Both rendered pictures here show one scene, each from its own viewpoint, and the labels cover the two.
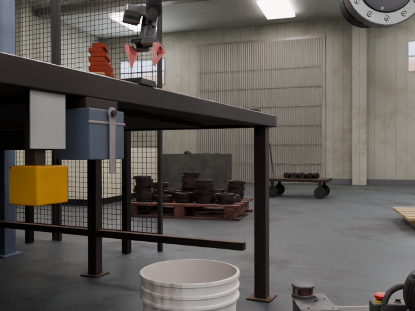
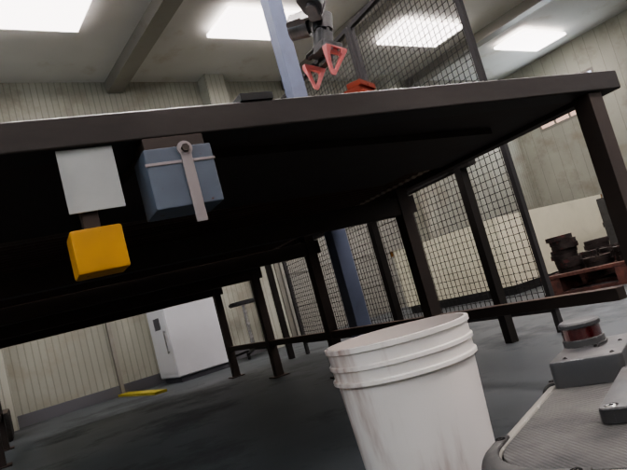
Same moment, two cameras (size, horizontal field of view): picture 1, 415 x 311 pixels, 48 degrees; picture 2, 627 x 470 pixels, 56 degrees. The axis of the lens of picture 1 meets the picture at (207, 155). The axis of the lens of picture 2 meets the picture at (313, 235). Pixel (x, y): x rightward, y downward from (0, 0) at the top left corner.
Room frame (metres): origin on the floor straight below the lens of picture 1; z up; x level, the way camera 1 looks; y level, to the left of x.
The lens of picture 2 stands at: (0.35, -0.59, 0.48)
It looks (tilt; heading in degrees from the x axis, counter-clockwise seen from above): 6 degrees up; 36
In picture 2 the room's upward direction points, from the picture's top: 15 degrees counter-clockwise
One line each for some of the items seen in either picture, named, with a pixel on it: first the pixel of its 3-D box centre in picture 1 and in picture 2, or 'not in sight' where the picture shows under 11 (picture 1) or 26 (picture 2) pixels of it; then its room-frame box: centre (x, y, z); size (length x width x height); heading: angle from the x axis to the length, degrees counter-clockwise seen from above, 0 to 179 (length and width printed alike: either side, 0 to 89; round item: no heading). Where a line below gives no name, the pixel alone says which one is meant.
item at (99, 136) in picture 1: (93, 136); (179, 184); (1.14, 0.28, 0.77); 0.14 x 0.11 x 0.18; 154
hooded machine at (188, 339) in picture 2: not in sight; (183, 317); (4.79, 4.76, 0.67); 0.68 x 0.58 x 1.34; 162
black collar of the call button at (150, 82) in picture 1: (137, 82); (250, 103); (1.33, 0.20, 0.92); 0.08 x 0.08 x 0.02; 64
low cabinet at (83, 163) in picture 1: (84, 173); (504, 255); (7.50, 1.98, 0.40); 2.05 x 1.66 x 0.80; 161
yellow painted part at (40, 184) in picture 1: (38, 147); (89, 212); (0.98, 0.35, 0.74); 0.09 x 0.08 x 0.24; 154
